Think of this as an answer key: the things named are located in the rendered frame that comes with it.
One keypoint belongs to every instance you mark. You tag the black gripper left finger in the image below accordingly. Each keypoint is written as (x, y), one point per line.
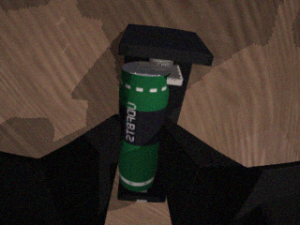
(70, 186)

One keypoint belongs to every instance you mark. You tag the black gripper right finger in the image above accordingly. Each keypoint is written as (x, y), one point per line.
(204, 187)

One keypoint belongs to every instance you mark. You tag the green cylindrical battery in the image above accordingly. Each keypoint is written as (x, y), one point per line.
(143, 97)

